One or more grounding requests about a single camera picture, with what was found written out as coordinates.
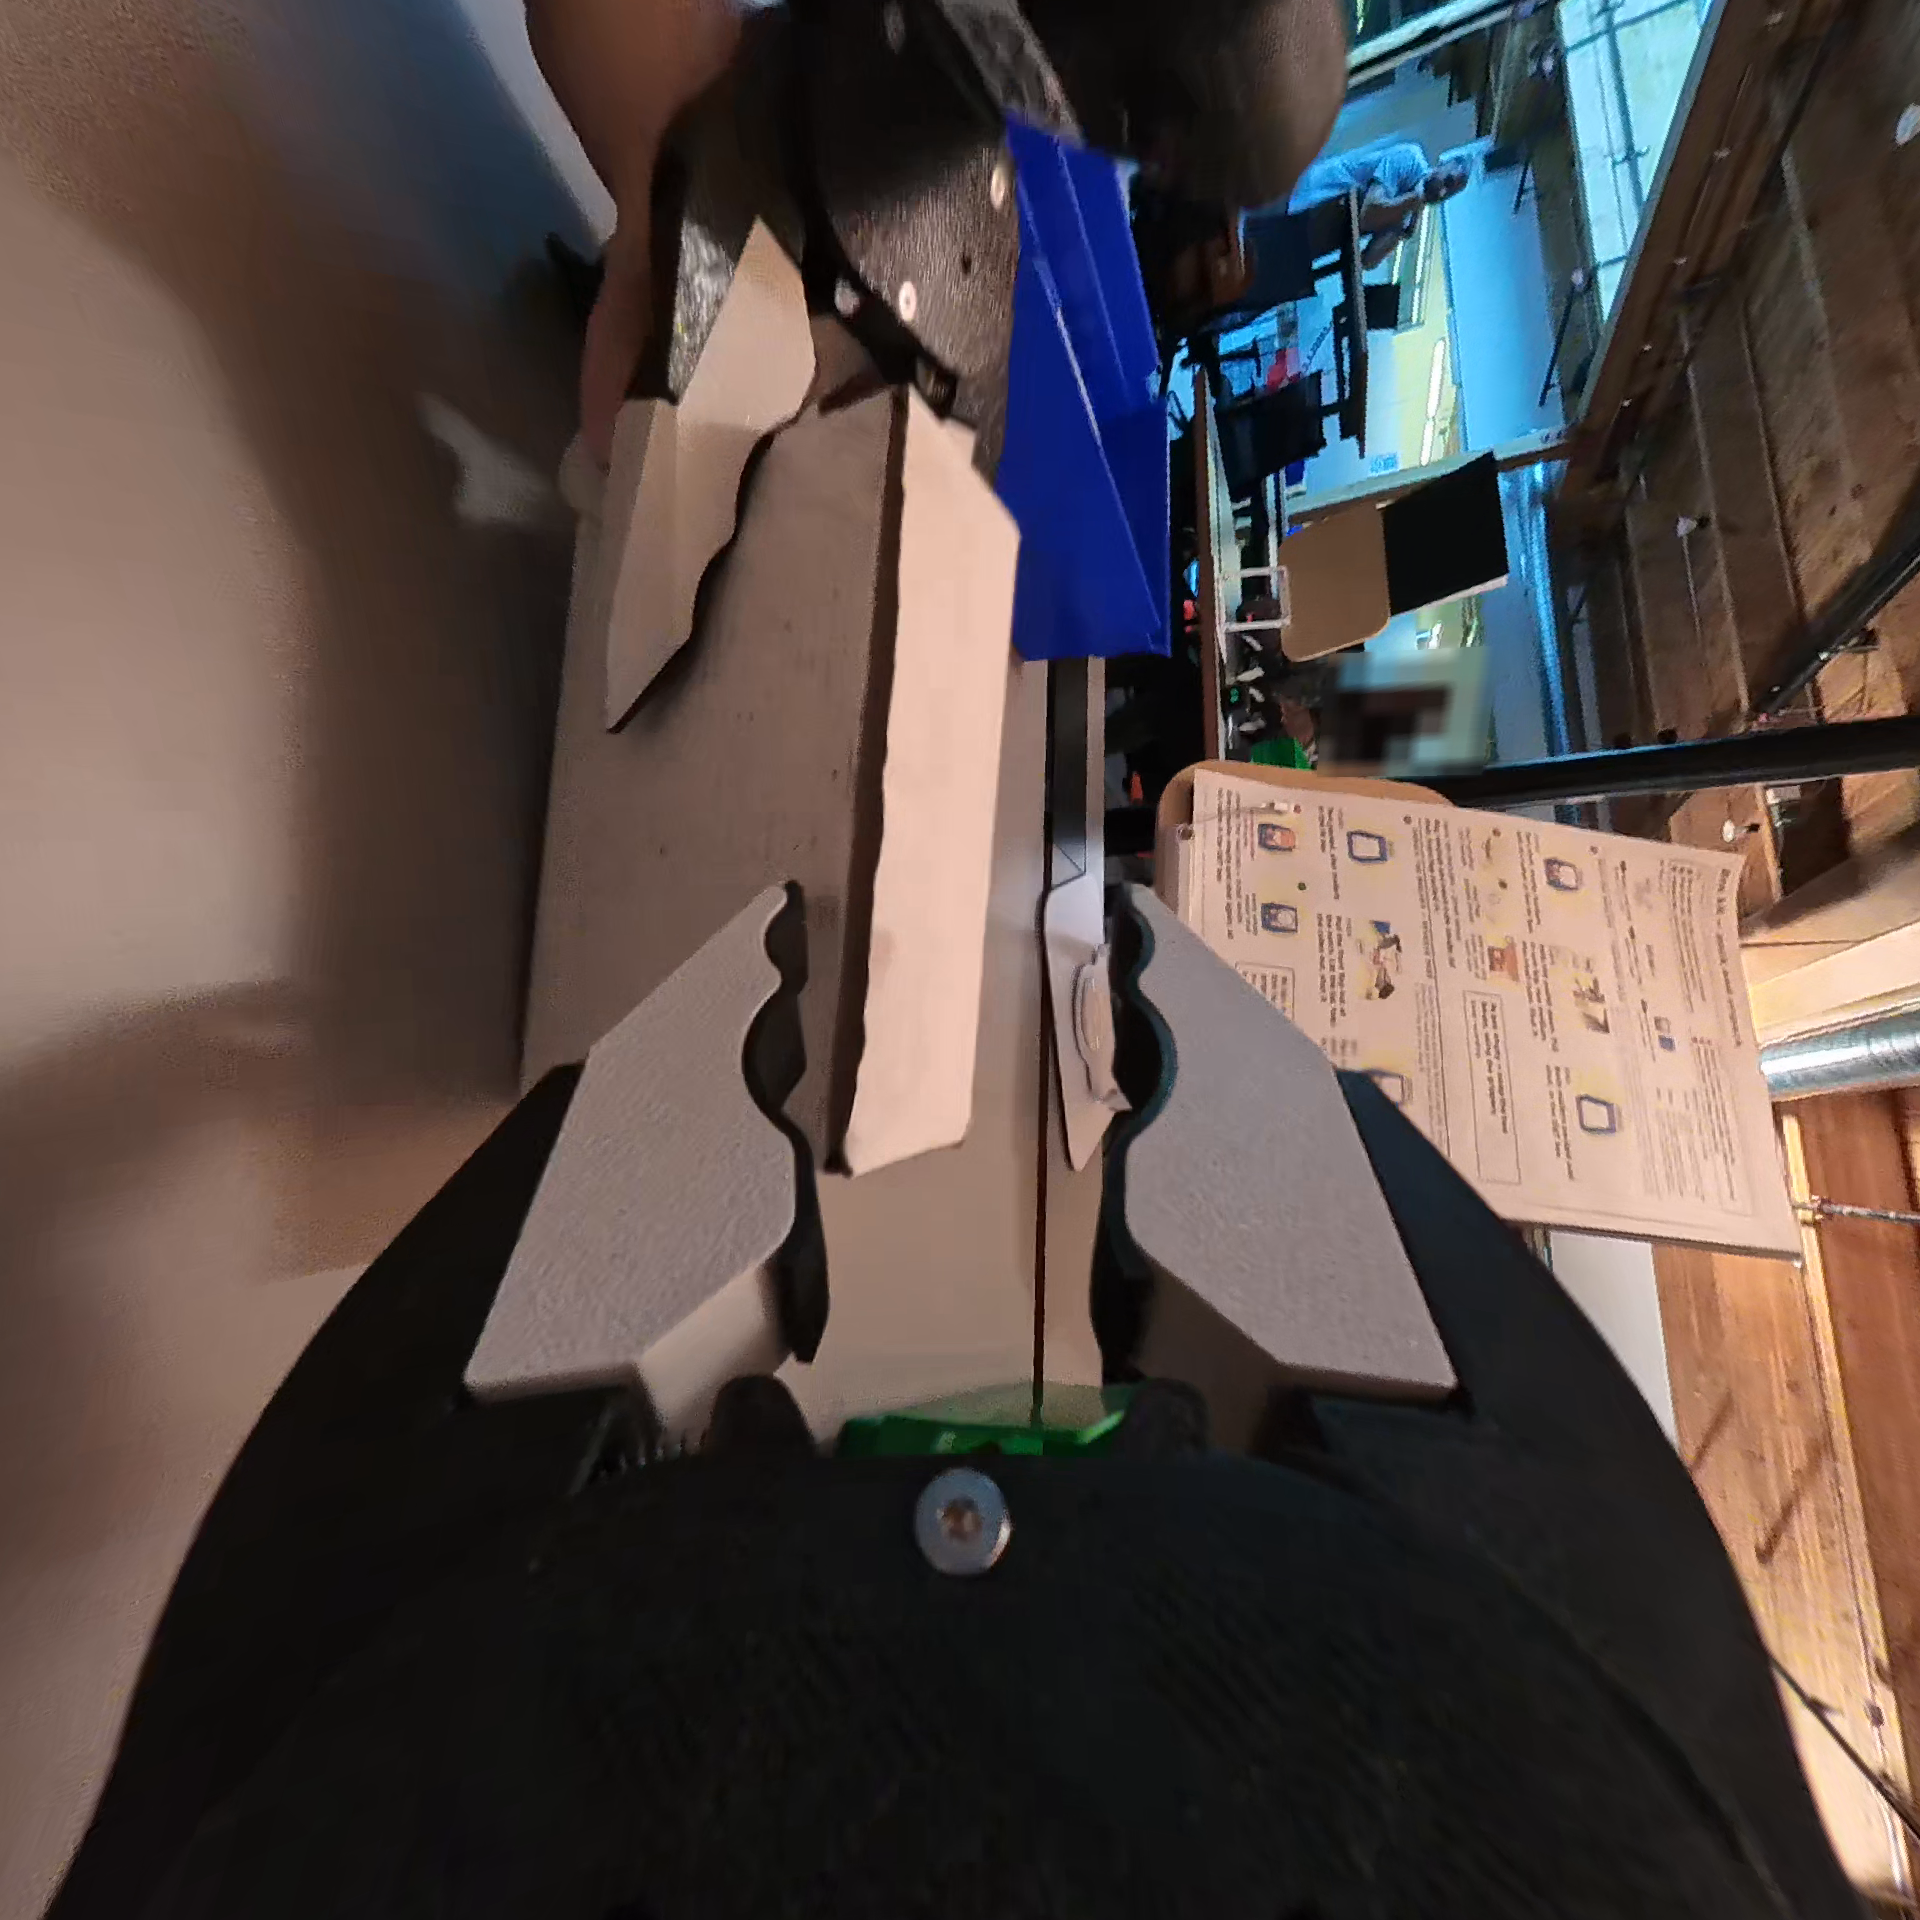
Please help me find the printed instruction sheet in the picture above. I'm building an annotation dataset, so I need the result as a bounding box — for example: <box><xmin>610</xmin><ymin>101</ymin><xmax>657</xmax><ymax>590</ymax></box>
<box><xmin>1185</xmin><ymin>772</ymin><xmax>1801</xmax><ymax>1257</ymax></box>

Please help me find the silver ventilation duct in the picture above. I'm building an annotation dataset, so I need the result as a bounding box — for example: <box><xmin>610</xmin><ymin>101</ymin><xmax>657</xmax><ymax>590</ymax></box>
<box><xmin>1759</xmin><ymin>1009</ymin><xmax>1920</xmax><ymax>1100</ymax></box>

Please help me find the green plastic bin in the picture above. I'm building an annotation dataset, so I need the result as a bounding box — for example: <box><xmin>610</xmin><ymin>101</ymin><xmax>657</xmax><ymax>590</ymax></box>
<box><xmin>835</xmin><ymin>1382</ymin><xmax>1136</xmax><ymax>1461</ymax></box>

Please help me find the white cardboard mailer box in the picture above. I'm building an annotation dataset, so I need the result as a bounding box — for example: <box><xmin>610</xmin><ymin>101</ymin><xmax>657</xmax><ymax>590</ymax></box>
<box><xmin>518</xmin><ymin>381</ymin><xmax>1022</xmax><ymax>1179</ymax></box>

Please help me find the blue plastic bin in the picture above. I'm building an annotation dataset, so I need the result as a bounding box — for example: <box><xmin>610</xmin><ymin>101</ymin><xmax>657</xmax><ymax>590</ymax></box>
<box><xmin>996</xmin><ymin>117</ymin><xmax>1176</xmax><ymax>664</ymax></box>

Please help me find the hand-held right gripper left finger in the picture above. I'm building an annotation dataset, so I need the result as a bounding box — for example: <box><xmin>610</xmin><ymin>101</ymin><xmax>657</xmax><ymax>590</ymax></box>
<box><xmin>464</xmin><ymin>884</ymin><xmax>831</xmax><ymax>1450</ymax></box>

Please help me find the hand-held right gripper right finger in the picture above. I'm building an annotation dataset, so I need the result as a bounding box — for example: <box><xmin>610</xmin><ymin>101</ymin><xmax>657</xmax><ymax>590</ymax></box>
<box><xmin>1094</xmin><ymin>884</ymin><xmax>1457</xmax><ymax>1421</ymax></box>

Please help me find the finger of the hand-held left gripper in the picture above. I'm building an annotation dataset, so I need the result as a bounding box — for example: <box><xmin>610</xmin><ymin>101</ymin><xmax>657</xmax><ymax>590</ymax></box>
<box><xmin>599</xmin><ymin>218</ymin><xmax>819</xmax><ymax>737</ymax></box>

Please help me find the person's left hand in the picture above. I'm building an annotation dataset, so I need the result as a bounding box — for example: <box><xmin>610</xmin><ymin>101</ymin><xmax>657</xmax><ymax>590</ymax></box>
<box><xmin>527</xmin><ymin>0</ymin><xmax>747</xmax><ymax>462</ymax></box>

